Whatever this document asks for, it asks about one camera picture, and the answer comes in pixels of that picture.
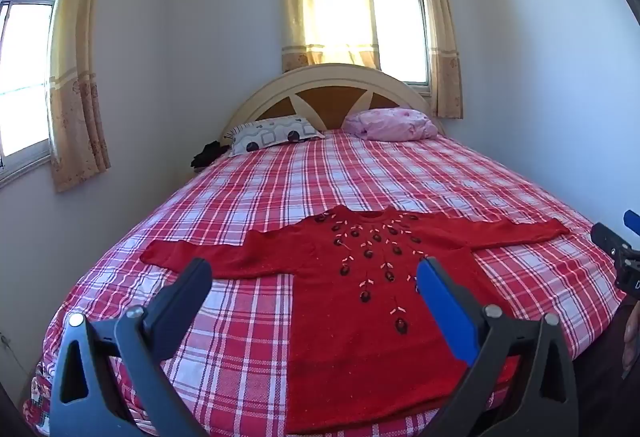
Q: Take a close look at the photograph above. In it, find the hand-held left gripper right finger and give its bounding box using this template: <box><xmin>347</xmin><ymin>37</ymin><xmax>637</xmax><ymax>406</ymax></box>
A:
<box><xmin>416</xmin><ymin>257</ymin><xmax>581</xmax><ymax>437</ymax></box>

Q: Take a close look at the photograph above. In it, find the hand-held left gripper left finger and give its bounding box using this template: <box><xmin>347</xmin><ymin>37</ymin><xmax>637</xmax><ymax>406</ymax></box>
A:
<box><xmin>50</xmin><ymin>258</ymin><xmax>213</xmax><ymax>437</ymax></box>

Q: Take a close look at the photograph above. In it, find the red knitted sweater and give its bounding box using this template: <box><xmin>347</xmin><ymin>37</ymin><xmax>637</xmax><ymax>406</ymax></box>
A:
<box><xmin>140</xmin><ymin>205</ymin><xmax>571</xmax><ymax>435</ymax></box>

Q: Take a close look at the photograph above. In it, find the person's right hand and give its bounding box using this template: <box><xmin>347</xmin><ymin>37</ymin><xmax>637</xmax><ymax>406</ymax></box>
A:
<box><xmin>622</xmin><ymin>304</ymin><xmax>640</xmax><ymax>372</ymax></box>

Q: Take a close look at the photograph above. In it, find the dark cloth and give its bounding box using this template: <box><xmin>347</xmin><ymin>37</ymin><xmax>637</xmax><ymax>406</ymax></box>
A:
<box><xmin>190</xmin><ymin>141</ymin><xmax>232</xmax><ymax>169</ymax></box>

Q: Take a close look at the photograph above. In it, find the red plaid bed blanket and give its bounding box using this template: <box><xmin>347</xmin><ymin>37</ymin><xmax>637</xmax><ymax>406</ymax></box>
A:
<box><xmin>22</xmin><ymin>129</ymin><xmax>626</xmax><ymax>437</ymax></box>

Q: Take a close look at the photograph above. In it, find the white patterned pillow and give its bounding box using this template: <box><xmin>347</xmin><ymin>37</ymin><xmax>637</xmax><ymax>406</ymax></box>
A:
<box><xmin>222</xmin><ymin>116</ymin><xmax>326</xmax><ymax>158</ymax></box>

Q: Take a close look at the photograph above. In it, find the pink pillow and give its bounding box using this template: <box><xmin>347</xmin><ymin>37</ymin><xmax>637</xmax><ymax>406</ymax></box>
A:
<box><xmin>342</xmin><ymin>108</ymin><xmax>440</xmax><ymax>141</ymax></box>

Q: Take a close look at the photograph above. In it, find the long beige curtain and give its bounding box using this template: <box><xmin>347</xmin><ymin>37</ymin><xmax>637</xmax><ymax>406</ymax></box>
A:
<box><xmin>46</xmin><ymin>0</ymin><xmax>117</xmax><ymax>192</ymax></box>

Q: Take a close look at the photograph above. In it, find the cream and brown headboard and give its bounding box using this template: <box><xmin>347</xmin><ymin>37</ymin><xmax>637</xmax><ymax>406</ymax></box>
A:
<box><xmin>220</xmin><ymin>63</ymin><xmax>446</xmax><ymax>145</ymax></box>

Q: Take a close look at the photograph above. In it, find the narrow beige curtain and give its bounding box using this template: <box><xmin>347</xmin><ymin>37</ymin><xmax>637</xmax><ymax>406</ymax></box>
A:
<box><xmin>411</xmin><ymin>0</ymin><xmax>464</xmax><ymax>120</ymax></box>

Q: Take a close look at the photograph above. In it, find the large side window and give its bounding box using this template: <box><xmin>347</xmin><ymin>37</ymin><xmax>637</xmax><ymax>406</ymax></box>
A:
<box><xmin>0</xmin><ymin>0</ymin><xmax>73</xmax><ymax>188</ymax></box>

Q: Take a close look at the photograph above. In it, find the window behind headboard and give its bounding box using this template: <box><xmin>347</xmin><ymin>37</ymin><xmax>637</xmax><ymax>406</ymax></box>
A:
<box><xmin>365</xmin><ymin>0</ymin><xmax>432</xmax><ymax>92</ymax></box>

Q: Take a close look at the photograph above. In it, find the short beige curtain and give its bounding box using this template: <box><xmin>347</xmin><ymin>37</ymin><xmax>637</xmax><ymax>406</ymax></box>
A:
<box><xmin>276</xmin><ymin>0</ymin><xmax>382</xmax><ymax>74</ymax></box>

